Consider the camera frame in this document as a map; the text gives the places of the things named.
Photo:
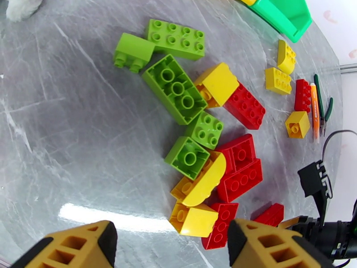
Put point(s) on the red narrow lego brick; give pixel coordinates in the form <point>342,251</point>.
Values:
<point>302,95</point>

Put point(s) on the yellow studded lego brick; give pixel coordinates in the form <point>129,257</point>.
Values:
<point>277,81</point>

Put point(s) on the red two-by-four lego brick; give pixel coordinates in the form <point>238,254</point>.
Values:
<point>246,106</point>
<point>221,225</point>
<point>241,180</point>

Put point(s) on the orange marker pen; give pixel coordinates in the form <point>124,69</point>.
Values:
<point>315,111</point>

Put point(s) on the red two-by-two lego brick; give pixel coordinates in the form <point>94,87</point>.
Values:
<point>239,152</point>

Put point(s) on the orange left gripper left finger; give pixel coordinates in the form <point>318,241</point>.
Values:
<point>92,256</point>

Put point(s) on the green plastic bin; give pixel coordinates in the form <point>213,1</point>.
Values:
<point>281,10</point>

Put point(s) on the yellow curved lego brick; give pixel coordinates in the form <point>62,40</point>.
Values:
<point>286,56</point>
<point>203,183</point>

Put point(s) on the yellow sloped lego brick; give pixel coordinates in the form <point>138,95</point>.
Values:
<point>219,83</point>
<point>195,221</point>

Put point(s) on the green two-by-four lego brick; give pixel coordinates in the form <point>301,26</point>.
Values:
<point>173,88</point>
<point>178,44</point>

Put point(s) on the green two-by-two lego brick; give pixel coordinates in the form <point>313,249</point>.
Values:
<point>205,130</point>
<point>134,49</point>
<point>187,158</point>

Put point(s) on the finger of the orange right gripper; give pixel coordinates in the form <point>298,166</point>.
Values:
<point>294,223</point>

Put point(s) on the grey white plush dog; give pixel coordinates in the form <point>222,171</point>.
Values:
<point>22,6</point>

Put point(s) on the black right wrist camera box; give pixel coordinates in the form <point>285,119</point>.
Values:
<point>313,179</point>

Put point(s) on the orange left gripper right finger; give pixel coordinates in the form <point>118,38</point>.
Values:
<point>245,256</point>

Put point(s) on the red small lego brick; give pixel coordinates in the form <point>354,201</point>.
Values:
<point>270,215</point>

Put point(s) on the yellow two-by-two lego brick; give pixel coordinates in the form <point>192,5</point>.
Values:
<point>298,123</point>

